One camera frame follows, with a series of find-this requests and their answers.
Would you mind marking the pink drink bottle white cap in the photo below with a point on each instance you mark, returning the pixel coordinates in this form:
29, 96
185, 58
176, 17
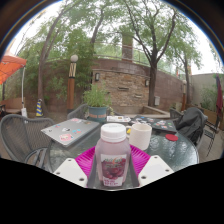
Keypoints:
112, 150

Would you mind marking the tree with slender trunk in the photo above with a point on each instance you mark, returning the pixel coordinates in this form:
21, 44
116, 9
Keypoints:
41, 83

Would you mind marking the grey wall box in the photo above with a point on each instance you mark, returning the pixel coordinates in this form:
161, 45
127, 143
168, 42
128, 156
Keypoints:
157, 100

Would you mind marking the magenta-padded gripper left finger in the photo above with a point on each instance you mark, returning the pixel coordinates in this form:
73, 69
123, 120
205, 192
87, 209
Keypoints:
70, 171

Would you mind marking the tree with dark trunk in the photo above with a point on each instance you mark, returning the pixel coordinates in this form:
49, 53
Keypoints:
152, 83

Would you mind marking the white sticker sheet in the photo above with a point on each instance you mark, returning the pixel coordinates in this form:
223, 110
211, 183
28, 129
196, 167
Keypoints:
117, 119

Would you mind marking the green plant in teal pot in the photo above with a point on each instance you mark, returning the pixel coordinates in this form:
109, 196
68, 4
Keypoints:
97, 100

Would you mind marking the closed maroon umbrella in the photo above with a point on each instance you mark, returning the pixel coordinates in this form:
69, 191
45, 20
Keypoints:
219, 96

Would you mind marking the black wall lamp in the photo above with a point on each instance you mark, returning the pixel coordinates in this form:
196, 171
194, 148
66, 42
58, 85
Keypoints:
147, 82
97, 76

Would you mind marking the orange patio umbrella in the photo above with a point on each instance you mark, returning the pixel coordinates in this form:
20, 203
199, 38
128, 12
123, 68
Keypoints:
10, 65

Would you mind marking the striped blue yellow post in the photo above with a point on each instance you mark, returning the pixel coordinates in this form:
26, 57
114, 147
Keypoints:
39, 108

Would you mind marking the silver laptop with stickers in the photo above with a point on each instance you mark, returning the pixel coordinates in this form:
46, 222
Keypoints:
71, 130

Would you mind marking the wooden bench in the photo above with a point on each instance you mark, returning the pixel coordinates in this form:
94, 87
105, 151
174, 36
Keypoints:
11, 104

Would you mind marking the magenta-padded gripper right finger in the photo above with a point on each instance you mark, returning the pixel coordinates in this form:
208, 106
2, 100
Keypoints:
155, 170

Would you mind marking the wooden lamp post white globe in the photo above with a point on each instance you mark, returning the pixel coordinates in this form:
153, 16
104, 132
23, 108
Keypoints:
71, 90
184, 96

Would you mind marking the flat round red coaster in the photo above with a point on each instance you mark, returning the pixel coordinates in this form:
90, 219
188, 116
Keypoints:
171, 137

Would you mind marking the white mug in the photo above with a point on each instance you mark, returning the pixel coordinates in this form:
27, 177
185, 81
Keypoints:
140, 136

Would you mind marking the black laptop with stickers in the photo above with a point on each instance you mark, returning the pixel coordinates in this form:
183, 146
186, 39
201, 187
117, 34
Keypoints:
156, 124

